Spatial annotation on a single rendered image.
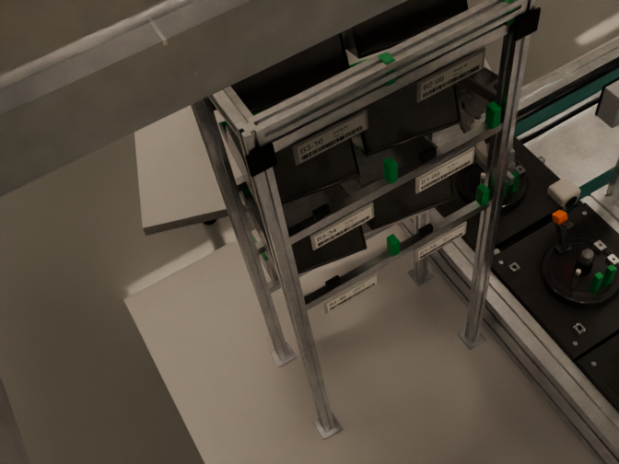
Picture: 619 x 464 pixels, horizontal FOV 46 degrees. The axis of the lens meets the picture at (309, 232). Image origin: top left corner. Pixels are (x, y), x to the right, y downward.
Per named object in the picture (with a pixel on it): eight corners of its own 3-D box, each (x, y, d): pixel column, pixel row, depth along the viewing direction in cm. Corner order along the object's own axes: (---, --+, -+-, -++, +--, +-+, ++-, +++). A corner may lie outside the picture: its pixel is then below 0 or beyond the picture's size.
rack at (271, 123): (269, 352, 144) (153, 29, 79) (423, 263, 152) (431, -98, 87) (323, 440, 133) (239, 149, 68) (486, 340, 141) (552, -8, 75)
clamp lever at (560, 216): (554, 246, 135) (551, 213, 131) (564, 241, 135) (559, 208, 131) (568, 254, 132) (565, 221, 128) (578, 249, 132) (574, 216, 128)
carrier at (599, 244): (484, 265, 140) (490, 227, 129) (583, 207, 145) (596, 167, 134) (572, 364, 127) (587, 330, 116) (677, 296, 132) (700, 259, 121)
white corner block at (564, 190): (544, 198, 147) (547, 185, 144) (562, 188, 148) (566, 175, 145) (560, 214, 144) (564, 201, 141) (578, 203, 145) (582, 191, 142)
